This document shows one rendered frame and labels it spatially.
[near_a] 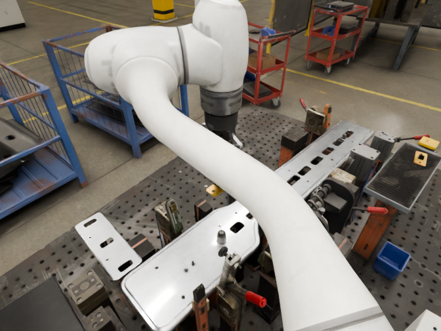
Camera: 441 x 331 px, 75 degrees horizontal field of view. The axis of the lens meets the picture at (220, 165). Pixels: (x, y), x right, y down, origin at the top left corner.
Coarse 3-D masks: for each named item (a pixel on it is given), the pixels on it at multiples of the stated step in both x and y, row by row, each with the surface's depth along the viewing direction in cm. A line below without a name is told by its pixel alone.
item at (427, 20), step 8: (344, 0) 698; (352, 0) 687; (360, 0) 678; (368, 0) 668; (424, 0) 605; (432, 0) 599; (440, 0) 592; (368, 8) 676; (432, 8) 605; (440, 8) 598; (432, 16) 612; (440, 16) 604; (424, 24) 627; (432, 24) 618; (440, 24) 610
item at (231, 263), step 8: (224, 248) 69; (232, 256) 69; (240, 256) 67; (224, 264) 68; (232, 264) 66; (224, 272) 70; (232, 272) 70; (224, 280) 72; (232, 280) 77; (224, 288) 75
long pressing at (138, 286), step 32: (352, 128) 150; (288, 160) 130; (224, 224) 102; (256, 224) 101; (160, 256) 92; (192, 256) 92; (224, 256) 92; (128, 288) 84; (160, 288) 84; (192, 288) 84; (160, 320) 77
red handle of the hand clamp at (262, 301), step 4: (228, 284) 76; (232, 284) 76; (228, 288) 76; (232, 288) 74; (236, 288) 74; (240, 288) 73; (236, 292) 73; (240, 292) 72; (244, 292) 71; (248, 292) 70; (252, 292) 70; (244, 296) 71; (248, 296) 69; (252, 296) 68; (256, 296) 68; (260, 296) 67; (248, 300) 69; (252, 300) 68; (256, 300) 67; (260, 300) 66; (264, 300) 66; (256, 304) 67; (260, 304) 66; (264, 304) 66
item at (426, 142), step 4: (420, 140) 114; (424, 140) 114; (428, 140) 114; (432, 140) 114; (420, 144) 113; (424, 144) 112; (428, 144) 112; (432, 144) 112; (436, 144) 112; (432, 148) 111
